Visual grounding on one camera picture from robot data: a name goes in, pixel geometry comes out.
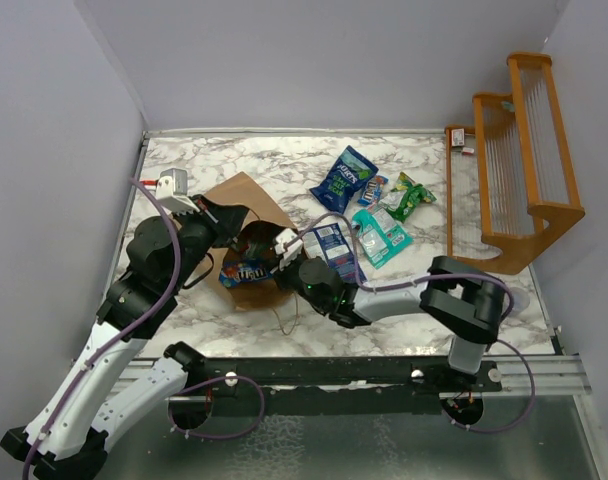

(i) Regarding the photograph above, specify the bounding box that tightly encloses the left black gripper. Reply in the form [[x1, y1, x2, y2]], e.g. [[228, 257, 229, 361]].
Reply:
[[167, 194, 250, 293]]

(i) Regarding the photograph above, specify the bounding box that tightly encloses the brown paper bag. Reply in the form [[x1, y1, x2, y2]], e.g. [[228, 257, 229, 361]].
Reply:
[[205, 172, 300, 336]]

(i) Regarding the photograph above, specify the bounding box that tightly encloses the blue M&M's packet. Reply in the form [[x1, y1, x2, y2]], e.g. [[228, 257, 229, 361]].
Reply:
[[357, 175, 389, 207], [219, 260, 271, 289]]

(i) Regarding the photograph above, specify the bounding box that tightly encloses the blue white chips bag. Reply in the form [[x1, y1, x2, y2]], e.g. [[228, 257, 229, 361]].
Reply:
[[302, 223, 367, 284]]

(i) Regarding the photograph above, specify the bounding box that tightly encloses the blue Burts chips bag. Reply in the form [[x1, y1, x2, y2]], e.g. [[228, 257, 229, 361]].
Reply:
[[310, 146, 379, 214]]

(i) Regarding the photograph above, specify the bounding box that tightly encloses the teal Fox's candy bag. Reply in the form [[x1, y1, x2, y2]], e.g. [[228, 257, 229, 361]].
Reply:
[[352, 206, 413, 269]]

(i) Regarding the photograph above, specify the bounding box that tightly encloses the green candy bag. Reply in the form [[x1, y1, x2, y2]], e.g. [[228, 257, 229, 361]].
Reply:
[[379, 172, 436, 222]]

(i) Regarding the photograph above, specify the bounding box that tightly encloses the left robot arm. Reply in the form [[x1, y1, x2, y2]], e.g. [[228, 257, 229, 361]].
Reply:
[[0, 195, 248, 479]]

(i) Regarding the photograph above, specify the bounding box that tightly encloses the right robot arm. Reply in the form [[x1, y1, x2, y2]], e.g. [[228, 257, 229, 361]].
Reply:
[[273, 256, 514, 391]]

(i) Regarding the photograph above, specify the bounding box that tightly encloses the small red white box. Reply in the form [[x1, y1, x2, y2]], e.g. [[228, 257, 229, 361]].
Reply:
[[450, 128, 466, 148]]

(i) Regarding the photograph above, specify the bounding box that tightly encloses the orange wooden rack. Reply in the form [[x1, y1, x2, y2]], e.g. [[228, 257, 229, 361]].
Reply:
[[444, 52, 585, 275]]

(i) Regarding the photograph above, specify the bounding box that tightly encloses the small clear plastic cup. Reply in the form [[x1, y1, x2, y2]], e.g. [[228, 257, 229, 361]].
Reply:
[[511, 287, 530, 315]]

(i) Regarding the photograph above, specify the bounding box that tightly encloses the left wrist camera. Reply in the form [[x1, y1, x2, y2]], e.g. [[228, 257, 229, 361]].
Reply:
[[141, 168, 195, 214]]

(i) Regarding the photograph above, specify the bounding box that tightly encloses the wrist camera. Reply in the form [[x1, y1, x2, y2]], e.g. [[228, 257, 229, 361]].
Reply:
[[271, 228, 303, 273], [141, 168, 195, 214]]

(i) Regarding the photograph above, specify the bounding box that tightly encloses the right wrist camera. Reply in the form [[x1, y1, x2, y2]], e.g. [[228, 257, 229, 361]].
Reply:
[[271, 228, 303, 273]]

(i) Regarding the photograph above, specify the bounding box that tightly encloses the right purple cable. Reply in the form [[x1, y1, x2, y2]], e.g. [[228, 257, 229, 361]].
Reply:
[[283, 212, 538, 434]]

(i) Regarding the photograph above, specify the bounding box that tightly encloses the purple cable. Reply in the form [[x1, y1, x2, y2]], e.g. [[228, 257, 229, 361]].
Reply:
[[283, 212, 538, 434], [21, 177, 183, 480]]

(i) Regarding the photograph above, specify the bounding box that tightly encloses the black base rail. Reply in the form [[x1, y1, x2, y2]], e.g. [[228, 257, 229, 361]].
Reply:
[[164, 342, 501, 417]]

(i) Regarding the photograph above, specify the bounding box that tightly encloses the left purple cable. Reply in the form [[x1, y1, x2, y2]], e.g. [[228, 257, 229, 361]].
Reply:
[[21, 177, 183, 480]]

